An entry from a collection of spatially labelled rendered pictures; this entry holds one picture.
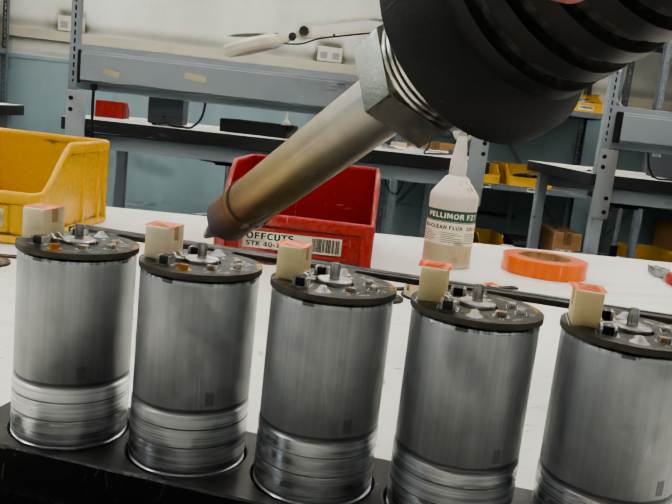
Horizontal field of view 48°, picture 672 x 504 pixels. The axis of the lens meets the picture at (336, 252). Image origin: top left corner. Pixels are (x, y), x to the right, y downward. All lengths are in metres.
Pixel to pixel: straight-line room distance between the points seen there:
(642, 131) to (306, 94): 1.11
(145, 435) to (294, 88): 2.31
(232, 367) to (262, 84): 2.31
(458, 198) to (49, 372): 0.39
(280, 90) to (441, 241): 1.96
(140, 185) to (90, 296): 4.53
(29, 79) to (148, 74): 2.38
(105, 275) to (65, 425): 0.03
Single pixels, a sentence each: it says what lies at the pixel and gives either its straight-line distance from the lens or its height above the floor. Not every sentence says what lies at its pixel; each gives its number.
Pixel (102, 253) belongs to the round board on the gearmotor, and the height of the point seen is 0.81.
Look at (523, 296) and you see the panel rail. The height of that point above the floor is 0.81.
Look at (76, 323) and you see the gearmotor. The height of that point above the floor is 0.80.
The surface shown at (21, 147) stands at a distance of 0.60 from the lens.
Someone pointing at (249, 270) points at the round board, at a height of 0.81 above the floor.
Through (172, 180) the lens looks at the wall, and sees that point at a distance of 4.65.
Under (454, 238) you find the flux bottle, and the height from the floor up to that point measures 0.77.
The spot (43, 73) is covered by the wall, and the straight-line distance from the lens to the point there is 4.80.
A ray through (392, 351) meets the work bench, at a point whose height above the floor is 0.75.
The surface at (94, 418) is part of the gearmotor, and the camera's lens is 0.17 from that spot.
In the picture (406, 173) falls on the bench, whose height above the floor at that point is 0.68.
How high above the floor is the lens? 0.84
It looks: 10 degrees down
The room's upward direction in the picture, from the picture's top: 6 degrees clockwise
